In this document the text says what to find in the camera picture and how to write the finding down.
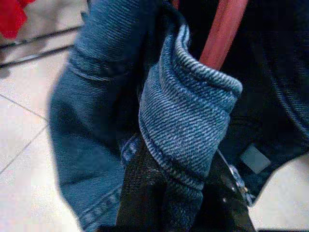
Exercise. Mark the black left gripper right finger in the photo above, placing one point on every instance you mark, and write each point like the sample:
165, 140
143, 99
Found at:
224, 207

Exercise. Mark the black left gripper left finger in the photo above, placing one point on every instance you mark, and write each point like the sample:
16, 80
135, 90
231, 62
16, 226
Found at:
142, 198

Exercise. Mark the blue denim jacket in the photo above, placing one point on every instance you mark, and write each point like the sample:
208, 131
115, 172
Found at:
183, 120

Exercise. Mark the red sweater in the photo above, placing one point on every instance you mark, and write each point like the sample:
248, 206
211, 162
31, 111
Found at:
12, 17

